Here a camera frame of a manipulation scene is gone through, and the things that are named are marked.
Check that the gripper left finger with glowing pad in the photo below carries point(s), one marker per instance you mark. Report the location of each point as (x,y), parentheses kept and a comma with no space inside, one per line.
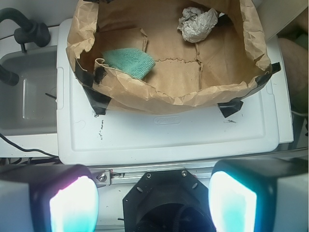
(47,198)

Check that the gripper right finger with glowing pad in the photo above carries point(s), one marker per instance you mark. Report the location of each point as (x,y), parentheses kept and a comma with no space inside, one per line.
(260,195)

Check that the white paper ball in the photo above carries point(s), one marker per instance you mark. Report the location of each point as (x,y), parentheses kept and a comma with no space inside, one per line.
(196,24)

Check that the clear plastic tub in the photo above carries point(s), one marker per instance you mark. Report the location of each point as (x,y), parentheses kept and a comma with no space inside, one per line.
(30,106)

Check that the black tape front right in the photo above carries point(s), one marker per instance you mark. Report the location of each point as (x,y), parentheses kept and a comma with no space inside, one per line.
(229,108)

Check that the black tape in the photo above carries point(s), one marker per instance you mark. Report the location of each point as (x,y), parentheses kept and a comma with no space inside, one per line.
(85,77)
(262,80)
(229,108)
(98,101)

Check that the black tape front left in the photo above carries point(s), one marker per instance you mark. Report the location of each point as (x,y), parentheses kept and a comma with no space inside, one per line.
(98,101)

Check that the black tape right side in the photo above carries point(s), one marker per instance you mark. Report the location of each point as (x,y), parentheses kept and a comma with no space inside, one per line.
(262,80)

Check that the black tape left side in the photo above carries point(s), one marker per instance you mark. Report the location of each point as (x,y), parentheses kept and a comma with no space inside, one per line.
(85,77)

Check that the brown paper bag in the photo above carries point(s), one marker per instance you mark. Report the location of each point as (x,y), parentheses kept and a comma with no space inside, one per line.
(186,75)

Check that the black faucet pipe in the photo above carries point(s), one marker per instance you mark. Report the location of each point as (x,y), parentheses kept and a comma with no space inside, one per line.
(29,31)

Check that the teal microfiber cloth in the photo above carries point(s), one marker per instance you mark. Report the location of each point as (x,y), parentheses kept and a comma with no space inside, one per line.
(131,61)

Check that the black octagonal mount plate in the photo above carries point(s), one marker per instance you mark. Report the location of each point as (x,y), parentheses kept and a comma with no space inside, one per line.
(167,201)

